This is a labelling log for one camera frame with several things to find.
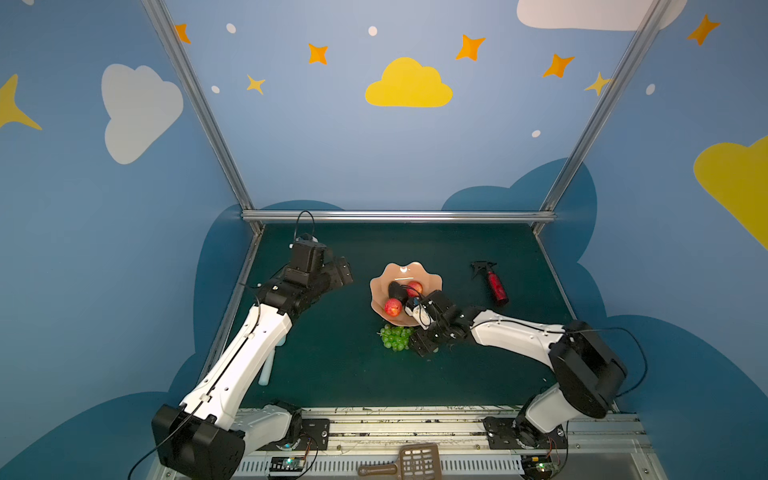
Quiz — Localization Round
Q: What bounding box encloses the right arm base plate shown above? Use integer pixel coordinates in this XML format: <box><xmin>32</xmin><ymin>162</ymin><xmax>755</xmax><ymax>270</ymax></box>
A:
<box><xmin>482</xmin><ymin>416</ymin><xmax>568</xmax><ymax>450</ymax></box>

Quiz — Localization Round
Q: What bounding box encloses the pink wavy fruit bowl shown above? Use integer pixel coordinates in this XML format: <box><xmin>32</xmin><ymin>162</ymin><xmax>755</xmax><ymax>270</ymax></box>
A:
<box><xmin>369</xmin><ymin>262</ymin><xmax>443</xmax><ymax>327</ymax></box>

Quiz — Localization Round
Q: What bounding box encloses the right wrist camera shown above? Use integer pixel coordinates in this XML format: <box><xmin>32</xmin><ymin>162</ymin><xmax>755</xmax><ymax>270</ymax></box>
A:
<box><xmin>411</xmin><ymin>290</ymin><xmax>460</xmax><ymax>327</ymax></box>

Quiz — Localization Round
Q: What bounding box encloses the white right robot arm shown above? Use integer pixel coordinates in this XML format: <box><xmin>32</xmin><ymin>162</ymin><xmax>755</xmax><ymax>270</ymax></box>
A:
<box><xmin>406</xmin><ymin>306</ymin><xmax>628</xmax><ymax>447</ymax></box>

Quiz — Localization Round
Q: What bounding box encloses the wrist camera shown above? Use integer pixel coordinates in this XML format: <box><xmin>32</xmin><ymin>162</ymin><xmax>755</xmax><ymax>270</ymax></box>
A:
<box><xmin>411</xmin><ymin>290</ymin><xmax>460</xmax><ymax>327</ymax></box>
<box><xmin>288</xmin><ymin>238</ymin><xmax>327</xmax><ymax>275</ymax></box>

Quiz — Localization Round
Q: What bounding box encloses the right green circuit board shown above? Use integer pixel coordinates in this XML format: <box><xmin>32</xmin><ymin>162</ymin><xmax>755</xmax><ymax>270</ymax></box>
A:
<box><xmin>521</xmin><ymin>457</ymin><xmax>558</xmax><ymax>480</ymax></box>

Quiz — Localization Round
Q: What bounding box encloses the red fake strawberry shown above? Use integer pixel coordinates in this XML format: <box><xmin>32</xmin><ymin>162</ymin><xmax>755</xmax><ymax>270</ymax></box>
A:
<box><xmin>404</xmin><ymin>281</ymin><xmax>423</xmax><ymax>298</ymax></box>

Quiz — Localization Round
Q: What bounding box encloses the green circuit board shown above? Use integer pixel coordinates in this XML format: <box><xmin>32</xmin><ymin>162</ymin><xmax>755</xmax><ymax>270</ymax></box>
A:
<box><xmin>268</xmin><ymin>456</ymin><xmax>307</xmax><ymax>476</ymax></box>
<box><xmin>521</xmin><ymin>457</ymin><xmax>558</xmax><ymax>480</ymax></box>

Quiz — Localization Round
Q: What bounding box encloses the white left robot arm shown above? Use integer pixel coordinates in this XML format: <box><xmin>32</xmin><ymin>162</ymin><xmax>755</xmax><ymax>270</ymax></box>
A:
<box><xmin>151</xmin><ymin>257</ymin><xmax>353</xmax><ymax>479</ymax></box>

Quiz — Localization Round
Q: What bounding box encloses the red fake apple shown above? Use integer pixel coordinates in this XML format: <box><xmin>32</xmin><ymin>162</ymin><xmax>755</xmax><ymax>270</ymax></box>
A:
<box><xmin>384</xmin><ymin>298</ymin><xmax>403</xmax><ymax>318</ymax></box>

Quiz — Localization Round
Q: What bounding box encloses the brown slotted spatula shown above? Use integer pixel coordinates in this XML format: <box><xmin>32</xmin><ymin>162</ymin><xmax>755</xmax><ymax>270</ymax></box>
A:
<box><xmin>357</xmin><ymin>443</ymin><xmax>442</xmax><ymax>480</ymax></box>

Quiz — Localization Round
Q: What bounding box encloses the red spray bottle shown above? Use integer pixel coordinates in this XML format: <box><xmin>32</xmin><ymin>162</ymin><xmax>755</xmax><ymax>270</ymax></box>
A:
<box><xmin>471</xmin><ymin>261</ymin><xmax>509</xmax><ymax>306</ymax></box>

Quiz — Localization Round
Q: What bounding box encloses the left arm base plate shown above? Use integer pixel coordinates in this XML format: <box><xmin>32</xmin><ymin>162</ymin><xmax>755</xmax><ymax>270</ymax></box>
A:
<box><xmin>272</xmin><ymin>418</ymin><xmax>331</xmax><ymax>451</ymax></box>

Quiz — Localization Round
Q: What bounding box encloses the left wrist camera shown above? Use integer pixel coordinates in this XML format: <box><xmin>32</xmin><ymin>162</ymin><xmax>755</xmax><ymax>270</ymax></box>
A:
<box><xmin>288</xmin><ymin>238</ymin><xmax>327</xmax><ymax>275</ymax></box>

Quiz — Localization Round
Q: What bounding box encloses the green fake grapes bunch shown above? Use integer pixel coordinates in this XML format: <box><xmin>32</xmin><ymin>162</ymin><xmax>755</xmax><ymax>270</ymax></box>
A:
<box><xmin>379</xmin><ymin>325</ymin><xmax>414</xmax><ymax>351</ymax></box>

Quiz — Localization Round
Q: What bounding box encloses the left green circuit board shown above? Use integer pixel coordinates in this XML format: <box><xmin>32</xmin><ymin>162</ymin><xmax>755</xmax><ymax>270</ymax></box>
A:
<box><xmin>268</xmin><ymin>456</ymin><xmax>307</xmax><ymax>476</ymax></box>

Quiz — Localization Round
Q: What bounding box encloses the dark fake avocado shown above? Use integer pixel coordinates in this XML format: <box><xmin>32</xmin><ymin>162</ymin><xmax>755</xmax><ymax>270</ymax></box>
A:
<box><xmin>388</xmin><ymin>281</ymin><xmax>409</xmax><ymax>303</ymax></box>

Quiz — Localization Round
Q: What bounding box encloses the light blue spatula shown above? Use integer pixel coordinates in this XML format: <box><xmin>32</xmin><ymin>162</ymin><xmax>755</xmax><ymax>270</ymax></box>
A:
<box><xmin>257</xmin><ymin>336</ymin><xmax>286</xmax><ymax>386</ymax></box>

